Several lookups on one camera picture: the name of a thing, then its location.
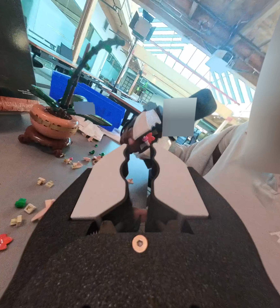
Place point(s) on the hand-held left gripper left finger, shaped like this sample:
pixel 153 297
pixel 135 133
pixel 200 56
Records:
pixel 101 187

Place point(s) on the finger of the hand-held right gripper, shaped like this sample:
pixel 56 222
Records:
pixel 143 124
pixel 144 146

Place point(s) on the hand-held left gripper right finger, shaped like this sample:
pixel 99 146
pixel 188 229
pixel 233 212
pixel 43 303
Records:
pixel 176 187

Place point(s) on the red flower brick piece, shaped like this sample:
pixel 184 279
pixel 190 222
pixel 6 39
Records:
pixel 150 137

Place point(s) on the person's left forearm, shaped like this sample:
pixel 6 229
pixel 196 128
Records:
pixel 267 84

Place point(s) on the person's right forearm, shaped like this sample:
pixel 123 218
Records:
pixel 207 149

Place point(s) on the grey desk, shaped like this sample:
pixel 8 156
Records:
pixel 7 168

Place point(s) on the person's right hand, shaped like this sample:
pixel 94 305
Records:
pixel 130 140

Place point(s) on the potted background plant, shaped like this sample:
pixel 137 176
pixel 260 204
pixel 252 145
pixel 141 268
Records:
pixel 142 89

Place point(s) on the large blue plastic bin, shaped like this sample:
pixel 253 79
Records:
pixel 106 105

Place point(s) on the white crumpled paper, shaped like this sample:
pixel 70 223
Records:
pixel 92 130

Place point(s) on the person's white sweatshirt torso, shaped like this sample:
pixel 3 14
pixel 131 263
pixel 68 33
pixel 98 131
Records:
pixel 250 216

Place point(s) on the scattered small brick pieces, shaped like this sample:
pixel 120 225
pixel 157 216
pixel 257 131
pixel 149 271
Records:
pixel 20 203

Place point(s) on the brick-built orchid in pink pot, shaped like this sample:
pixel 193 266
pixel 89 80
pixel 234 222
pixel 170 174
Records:
pixel 51 120

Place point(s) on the studio light on stand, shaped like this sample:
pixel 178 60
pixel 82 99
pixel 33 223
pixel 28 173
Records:
pixel 141 26

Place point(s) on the black toy set box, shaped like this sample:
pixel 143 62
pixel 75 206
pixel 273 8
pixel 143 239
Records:
pixel 7 48

